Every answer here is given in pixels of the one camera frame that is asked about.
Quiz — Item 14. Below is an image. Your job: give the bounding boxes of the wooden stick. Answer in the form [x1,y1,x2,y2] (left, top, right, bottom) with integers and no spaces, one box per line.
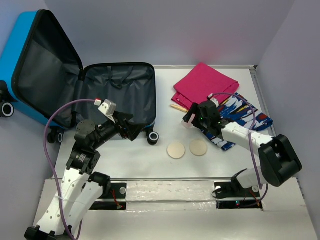
[170,104,189,113]

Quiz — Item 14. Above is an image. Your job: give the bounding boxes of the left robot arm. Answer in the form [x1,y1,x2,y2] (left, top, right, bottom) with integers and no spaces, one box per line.
[24,111,145,240]

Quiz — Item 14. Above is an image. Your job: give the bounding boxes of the beige round disc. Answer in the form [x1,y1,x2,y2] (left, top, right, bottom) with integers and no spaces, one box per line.
[189,139,208,157]
[167,141,186,160]

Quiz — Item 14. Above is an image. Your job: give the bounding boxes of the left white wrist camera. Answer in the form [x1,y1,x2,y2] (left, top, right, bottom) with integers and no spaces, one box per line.
[98,99,117,118]

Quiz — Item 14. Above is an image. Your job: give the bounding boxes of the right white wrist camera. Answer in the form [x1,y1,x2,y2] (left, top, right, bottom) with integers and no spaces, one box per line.
[207,93,220,108]

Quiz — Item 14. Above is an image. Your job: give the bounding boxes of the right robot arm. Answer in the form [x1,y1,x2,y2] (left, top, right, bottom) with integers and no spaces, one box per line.
[182,100,303,198]

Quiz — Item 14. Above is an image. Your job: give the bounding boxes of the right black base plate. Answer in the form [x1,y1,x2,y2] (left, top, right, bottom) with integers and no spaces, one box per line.
[211,181,263,210]

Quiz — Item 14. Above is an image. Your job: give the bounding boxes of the aluminium table rail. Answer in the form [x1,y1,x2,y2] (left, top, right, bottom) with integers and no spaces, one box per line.
[111,177,231,182]

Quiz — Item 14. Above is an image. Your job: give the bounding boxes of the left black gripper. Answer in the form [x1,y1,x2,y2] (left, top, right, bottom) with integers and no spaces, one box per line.
[92,110,147,149]

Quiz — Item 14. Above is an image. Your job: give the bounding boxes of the blue white patterned cloth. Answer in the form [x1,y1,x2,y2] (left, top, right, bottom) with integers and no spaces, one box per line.
[202,92,273,151]

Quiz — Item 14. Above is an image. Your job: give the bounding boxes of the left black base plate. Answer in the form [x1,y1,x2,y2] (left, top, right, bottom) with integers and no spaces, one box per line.
[90,182,127,211]

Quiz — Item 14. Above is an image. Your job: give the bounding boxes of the pink cloth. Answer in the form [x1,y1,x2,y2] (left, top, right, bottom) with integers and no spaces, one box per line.
[171,62,240,110]

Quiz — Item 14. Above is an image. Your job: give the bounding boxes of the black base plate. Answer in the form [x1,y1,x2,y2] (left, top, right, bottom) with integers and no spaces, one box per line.
[211,181,263,210]
[90,182,127,211]

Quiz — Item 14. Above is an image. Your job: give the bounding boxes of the blue hard-shell suitcase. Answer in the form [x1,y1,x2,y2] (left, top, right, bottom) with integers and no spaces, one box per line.
[0,9,160,145]

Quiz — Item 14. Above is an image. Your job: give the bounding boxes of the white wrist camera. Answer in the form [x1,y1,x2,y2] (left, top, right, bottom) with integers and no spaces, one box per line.
[207,93,220,108]
[98,99,117,118]

